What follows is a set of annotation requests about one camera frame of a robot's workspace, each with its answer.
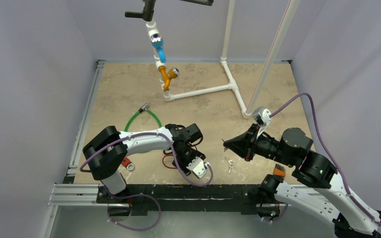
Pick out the red cable lock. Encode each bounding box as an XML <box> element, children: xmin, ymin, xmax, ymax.
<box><xmin>162</xmin><ymin>154</ymin><xmax>177</xmax><ymax>169</ymax></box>

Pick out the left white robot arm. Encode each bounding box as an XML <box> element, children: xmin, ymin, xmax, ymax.
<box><xmin>80</xmin><ymin>123</ymin><xmax>212</xmax><ymax>203</ymax></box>

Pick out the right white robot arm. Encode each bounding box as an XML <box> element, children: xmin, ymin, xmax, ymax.
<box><xmin>223</xmin><ymin>123</ymin><xmax>381</xmax><ymax>238</ymax></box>

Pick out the silver key bunch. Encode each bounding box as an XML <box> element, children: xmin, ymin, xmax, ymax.
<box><xmin>224</xmin><ymin>156</ymin><xmax>234</xmax><ymax>174</ymax></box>

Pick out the orange hex key set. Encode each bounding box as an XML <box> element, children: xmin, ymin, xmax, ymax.
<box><xmin>273</xmin><ymin>164</ymin><xmax>286</xmax><ymax>178</ymax></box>

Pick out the white pole with red stripe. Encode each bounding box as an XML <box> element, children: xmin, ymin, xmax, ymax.
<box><xmin>243</xmin><ymin>0</ymin><xmax>300</xmax><ymax>119</ymax></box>

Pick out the orange tap valve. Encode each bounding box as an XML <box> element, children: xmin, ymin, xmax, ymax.
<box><xmin>158</xmin><ymin>66</ymin><xmax>180</xmax><ymax>91</ymax></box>

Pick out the blue tap valve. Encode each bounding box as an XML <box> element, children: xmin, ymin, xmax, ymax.
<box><xmin>149</xmin><ymin>33</ymin><xmax>167</xmax><ymax>63</ymax></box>

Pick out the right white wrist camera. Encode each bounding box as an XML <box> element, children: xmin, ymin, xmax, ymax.
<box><xmin>252</xmin><ymin>106</ymin><xmax>271</xmax><ymax>138</ymax></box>

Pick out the red handled adjustable wrench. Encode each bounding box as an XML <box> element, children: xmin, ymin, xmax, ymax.
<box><xmin>121</xmin><ymin>157</ymin><xmax>135</xmax><ymax>171</ymax></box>

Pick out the green cable lock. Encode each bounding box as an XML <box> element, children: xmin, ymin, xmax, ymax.
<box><xmin>124</xmin><ymin>103</ymin><xmax>163</xmax><ymax>133</ymax></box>

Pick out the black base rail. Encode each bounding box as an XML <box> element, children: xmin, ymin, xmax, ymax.
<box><xmin>96</xmin><ymin>184</ymin><xmax>286</xmax><ymax>220</ymax></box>

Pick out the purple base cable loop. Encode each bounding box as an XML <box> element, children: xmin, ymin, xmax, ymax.
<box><xmin>107</xmin><ymin>193</ymin><xmax>162</xmax><ymax>232</ymax></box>

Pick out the white PVC pipe frame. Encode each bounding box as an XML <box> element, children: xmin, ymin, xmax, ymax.
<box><xmin>146</xmin><ymin>0</ymin><xmax>247</xmax><ymax>114</ymax></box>

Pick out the black crank handle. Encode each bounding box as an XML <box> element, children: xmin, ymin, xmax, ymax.
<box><xmin>125</xmin><ymin>0</ymin><xmax>214</xmax><ymax>22</ymax></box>

